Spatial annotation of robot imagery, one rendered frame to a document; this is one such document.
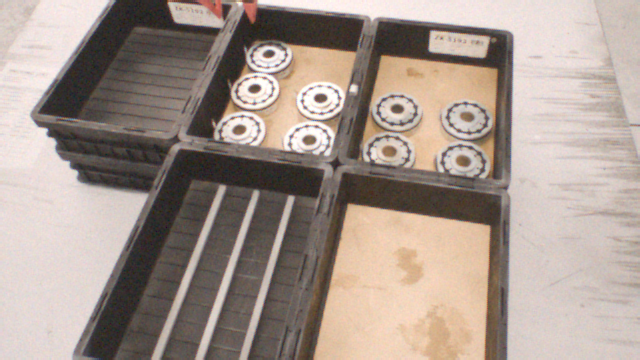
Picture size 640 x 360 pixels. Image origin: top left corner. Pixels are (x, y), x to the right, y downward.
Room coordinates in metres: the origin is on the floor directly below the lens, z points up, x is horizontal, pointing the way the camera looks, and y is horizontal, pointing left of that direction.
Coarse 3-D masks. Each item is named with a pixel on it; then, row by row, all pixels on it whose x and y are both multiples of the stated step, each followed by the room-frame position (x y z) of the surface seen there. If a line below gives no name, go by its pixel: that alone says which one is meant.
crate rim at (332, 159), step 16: (240, 16) 0.97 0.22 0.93; (336, 16) 0.96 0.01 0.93; (352, 16) 0.96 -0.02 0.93; (368, 16) 0.96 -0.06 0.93; (368, 32) 0.91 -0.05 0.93; (224, 48) 0.87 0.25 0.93; (208, 80) 0.78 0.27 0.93; (352, 80) 0.78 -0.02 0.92; (352, 96) 0.73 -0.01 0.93; (192, 112) 0.71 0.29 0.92; (208, 144) 0.62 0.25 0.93; (224, 144) 0.62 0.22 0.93; (240, 144) 0.62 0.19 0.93; (336, 144) 0.61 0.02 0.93; (320, 160) 0.58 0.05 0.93; (336, 160) 0.58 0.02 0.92
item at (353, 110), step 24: (408, 24) 0.93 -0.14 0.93; (432, 24) 0.92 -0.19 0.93; (456, 24) 0.92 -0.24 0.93; (360, 72) 0.79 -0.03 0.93; (360, 96) 0.73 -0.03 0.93; (504, 120) 0.65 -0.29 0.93; (504, 144) 0.60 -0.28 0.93; (384, 168) 0.56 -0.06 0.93; (408, 168) 0.55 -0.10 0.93; (504, 168) 0.54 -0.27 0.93
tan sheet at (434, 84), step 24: (384, 72) 0.88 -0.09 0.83; (408, 72) 0.88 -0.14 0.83; (432, 72) 0.88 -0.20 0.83; (456, 72) 0.87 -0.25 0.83; (480, 72) 0.87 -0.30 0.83; (432, 96) 0.81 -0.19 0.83; (456, 96) 0.80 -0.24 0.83; (480, 96) 0.80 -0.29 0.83; (432, 120) 0.74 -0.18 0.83; (432, 144) 0.68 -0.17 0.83; (432, 168) 0.62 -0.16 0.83
